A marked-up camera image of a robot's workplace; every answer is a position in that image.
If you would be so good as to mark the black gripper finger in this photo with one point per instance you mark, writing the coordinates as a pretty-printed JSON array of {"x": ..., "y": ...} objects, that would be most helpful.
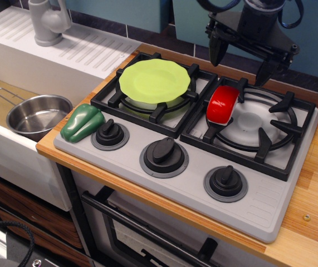
[
  {"x": 265, "y": 72},
  {"x": 217, "y": 48}
]

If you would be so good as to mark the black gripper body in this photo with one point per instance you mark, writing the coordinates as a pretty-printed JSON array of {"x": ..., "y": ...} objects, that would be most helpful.
[{"x": 256, "y": 29}]

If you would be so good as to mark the red salmon sushi toy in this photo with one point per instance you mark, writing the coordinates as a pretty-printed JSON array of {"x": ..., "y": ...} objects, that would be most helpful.
[{"x": 222, "y": 104}]

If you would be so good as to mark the left black burner grate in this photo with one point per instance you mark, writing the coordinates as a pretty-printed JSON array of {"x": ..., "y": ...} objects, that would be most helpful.
[{"x": 167, "y": 118}]

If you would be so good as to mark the black burner grate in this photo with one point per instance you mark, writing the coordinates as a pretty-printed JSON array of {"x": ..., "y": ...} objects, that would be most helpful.
[
  {"x": 269, "y": 132},
  {"x": 167, "y": 118}
]

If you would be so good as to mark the right black burner grate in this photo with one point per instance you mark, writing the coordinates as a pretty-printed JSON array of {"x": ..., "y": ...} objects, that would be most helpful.
[{"x": 269, "y": 132}]

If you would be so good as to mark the light green plastic plate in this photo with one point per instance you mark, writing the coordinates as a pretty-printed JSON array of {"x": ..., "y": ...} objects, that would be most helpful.
[{"x": 154, "y": 81}]

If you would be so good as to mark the grey toy stove top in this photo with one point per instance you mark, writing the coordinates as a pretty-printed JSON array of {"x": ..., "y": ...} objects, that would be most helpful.
[{"x": 259, "y": 214}]

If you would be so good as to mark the middle black stove knob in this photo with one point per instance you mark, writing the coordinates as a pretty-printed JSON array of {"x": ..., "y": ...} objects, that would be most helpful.
[{"x": 164, "y": 158}]

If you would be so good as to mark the black stove knob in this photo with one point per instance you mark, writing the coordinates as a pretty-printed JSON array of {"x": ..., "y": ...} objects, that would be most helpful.
[
  {"x": 164, "y": 158},
  {"x": 225, "y": 184},
  {"x": 110, "y": 136}
]

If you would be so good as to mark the right black stove knob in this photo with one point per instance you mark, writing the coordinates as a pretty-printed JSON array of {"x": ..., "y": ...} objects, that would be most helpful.
[{"x": 225, "y": 184}]

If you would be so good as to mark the left black stove knob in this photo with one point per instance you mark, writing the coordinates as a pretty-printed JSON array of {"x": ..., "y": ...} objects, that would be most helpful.
[{"x": 110, "y": 136}]

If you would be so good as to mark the green toy bell pepper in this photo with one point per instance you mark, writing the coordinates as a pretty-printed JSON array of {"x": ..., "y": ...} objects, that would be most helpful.
[{"x": 85, "y": 120}]

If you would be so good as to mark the grey toy faucet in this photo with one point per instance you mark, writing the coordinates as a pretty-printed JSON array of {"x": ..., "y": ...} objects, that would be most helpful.
[{"x": 49, "y": 24}]

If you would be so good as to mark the small steel saucepan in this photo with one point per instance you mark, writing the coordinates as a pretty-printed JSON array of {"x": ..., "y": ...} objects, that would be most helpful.
[{"x": 37, "y": 116}]

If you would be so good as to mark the toy oven door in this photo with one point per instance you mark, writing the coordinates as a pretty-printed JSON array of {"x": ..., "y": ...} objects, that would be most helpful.
[{"x": 192, "y": 238}]

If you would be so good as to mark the white toy sink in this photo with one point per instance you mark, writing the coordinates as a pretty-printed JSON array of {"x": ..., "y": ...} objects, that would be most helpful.
[{"x": 73, "y": 68}]

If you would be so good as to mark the teal wall box right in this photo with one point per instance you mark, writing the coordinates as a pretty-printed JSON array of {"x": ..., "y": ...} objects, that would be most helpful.
[{"x": 191, "y": 20}]

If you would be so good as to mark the teal wall box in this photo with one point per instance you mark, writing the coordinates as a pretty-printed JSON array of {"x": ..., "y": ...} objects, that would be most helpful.
[
  {"x": 152, "y": 15},
  {"x": 191, "y": 20}
]

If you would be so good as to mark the teal wall box left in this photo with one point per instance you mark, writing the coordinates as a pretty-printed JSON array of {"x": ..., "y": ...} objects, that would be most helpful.
[{"x": 152, "y": 15}]

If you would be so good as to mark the black oven door handle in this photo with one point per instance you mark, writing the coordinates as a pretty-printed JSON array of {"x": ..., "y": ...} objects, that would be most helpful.
[{"x": 141, "y": 243}]

